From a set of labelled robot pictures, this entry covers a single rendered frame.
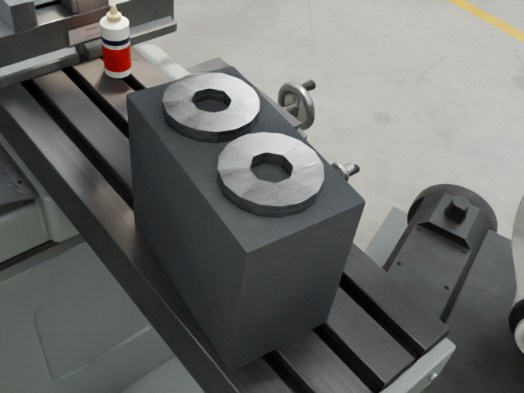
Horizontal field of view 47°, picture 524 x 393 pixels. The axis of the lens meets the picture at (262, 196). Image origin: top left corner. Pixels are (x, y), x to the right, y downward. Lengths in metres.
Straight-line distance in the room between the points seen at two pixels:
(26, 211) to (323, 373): 0.49
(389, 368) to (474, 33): 2.82
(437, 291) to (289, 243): 0.75
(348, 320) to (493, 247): 0.74
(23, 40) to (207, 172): 0.49
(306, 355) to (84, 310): 0.60
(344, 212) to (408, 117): 2.12
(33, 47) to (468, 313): 0.89
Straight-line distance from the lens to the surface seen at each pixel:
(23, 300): 1.03
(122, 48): 0.91
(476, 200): 1.41
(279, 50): 2.85
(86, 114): 0.87
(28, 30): 0.93
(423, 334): 0.68
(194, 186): 0.50
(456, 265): 1.27
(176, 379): 1.46
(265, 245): 0.46
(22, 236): 0.94
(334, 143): 2.37
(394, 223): 1.56
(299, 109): 1.40
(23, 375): 1.19
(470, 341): 1.20
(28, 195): 0.87
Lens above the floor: 1.50
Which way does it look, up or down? 45 degrees down
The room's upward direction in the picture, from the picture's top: 9 degrees clockwise
